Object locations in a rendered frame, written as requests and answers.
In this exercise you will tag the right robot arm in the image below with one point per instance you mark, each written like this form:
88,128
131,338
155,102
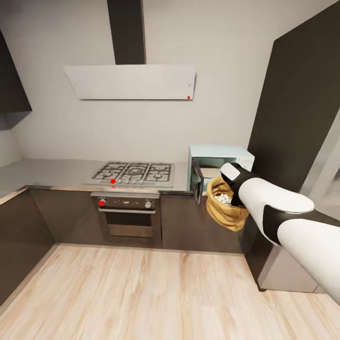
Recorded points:
289,220

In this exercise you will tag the range hood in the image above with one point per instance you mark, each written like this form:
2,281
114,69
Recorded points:
131,77

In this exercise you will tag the oven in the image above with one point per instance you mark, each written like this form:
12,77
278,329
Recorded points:
129,217

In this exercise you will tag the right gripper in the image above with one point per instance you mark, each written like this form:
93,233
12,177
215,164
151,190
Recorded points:
235,201

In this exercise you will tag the popcorn bag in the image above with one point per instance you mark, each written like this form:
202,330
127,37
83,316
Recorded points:
231,217

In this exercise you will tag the burner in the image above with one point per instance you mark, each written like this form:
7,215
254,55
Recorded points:
133,173

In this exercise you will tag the cabinet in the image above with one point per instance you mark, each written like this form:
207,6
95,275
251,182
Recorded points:
12,96

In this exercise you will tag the microwave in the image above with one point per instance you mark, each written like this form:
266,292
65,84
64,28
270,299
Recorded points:
206,161

